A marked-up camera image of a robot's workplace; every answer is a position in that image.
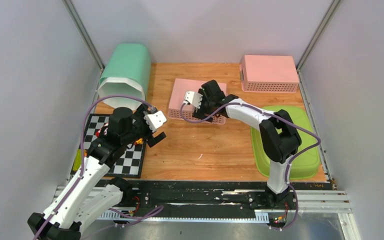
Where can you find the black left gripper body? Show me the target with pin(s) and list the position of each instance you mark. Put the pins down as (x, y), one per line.
(140, 128)

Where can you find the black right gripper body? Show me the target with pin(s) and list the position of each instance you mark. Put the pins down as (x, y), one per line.
(206, 107)

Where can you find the pink perforated plastic basket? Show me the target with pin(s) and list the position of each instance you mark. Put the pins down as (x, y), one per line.
(180, 87)

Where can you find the large lime green tub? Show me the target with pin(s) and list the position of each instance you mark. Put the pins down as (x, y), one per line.
(304, 166)

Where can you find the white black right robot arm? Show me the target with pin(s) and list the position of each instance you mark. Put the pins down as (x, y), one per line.
(280, 140)

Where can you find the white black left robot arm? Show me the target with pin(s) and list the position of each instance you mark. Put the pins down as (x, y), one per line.
(70, 214)

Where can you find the blue yellow toy car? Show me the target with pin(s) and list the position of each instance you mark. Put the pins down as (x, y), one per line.
(139, 142)

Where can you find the black white checkerboard mat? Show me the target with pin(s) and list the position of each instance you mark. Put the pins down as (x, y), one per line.
(130, 164)

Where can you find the red white toy block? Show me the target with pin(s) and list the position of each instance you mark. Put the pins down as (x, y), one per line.
(102, 130)

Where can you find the mint green trash bin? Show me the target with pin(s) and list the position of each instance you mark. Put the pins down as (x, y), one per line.
(127, 72)

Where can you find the green orange toy block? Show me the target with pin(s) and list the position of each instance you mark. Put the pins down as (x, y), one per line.
(77, 161)

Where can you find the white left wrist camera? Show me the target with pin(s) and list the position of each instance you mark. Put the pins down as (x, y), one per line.
(155, 120)

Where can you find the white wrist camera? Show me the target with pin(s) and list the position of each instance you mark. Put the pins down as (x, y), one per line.
(155, 120)
(193, 98)

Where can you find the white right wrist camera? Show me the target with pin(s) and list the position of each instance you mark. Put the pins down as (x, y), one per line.
(193, 98)

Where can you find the left aluminium frame post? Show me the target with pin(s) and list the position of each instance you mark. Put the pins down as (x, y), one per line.
(76, 18)

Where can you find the aluminium frame post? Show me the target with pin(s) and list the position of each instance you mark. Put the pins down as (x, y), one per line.
(330, 12)
(76, 18)

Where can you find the right aluminium frame post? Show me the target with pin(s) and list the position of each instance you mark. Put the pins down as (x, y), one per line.
(330, 12)

